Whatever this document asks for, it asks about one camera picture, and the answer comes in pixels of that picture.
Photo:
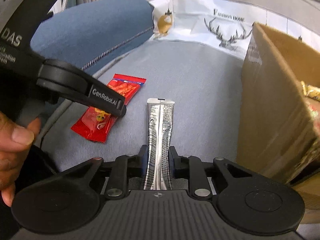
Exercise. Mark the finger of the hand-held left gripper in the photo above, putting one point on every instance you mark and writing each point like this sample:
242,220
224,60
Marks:
100,93

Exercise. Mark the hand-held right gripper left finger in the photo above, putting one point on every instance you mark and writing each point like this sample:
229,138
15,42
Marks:
143,160

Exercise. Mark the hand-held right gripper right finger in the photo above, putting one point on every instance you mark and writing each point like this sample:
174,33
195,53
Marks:
173,161

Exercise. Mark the long red snack packet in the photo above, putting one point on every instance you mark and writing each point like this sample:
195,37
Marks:
100,125

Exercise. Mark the long silver snack packet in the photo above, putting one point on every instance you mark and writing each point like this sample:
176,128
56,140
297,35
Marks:
158,130

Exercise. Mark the cardboard box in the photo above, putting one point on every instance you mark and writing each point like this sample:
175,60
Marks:
270,105

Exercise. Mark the yellow snack packet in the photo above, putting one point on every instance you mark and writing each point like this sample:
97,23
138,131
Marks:
311,90

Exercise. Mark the person's left hand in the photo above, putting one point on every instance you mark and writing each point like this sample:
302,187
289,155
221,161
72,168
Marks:
15,145

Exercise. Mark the blue cushion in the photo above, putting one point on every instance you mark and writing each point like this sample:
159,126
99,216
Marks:
100,27

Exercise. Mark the deer print quilt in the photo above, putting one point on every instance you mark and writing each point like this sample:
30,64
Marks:
195,20

